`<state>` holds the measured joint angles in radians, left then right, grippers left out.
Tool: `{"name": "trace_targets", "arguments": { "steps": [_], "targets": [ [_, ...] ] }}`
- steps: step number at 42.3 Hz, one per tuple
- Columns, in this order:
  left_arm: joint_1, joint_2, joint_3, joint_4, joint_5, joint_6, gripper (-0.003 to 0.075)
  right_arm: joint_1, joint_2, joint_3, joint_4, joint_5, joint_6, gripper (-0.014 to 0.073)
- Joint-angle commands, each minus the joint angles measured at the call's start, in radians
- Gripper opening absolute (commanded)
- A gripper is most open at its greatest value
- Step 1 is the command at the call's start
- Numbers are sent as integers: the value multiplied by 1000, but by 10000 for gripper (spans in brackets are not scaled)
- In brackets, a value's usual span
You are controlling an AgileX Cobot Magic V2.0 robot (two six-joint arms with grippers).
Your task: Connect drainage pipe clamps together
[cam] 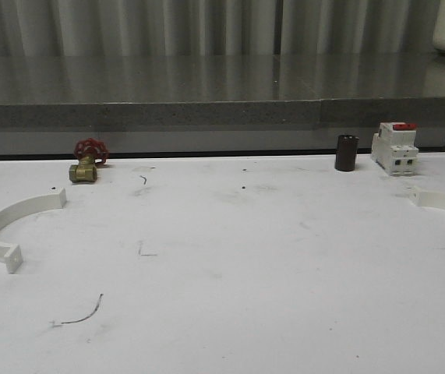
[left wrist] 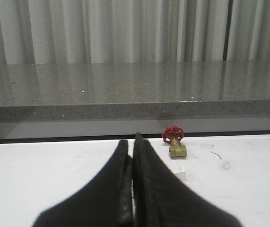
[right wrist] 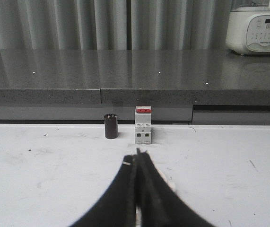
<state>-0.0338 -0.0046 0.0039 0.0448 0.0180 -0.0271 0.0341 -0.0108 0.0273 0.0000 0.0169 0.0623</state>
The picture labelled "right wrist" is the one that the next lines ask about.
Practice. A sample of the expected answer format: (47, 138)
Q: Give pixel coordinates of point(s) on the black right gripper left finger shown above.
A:
(117, 206)

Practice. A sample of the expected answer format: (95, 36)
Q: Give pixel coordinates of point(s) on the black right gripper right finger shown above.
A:
(159, 205)

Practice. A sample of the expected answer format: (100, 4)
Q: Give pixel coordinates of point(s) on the white half clamp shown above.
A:
(171, 184)

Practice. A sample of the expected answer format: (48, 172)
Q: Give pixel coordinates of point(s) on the black cylindrical capacitor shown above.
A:
(111, 126)

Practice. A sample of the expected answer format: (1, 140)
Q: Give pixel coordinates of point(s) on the white kitchen appliance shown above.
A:
(248, 30)

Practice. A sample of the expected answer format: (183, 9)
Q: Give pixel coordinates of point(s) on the grey pleated curtain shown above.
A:
(113, 24)

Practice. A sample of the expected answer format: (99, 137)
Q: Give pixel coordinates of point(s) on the white circuit breaker red switch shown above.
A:
(143, 129)

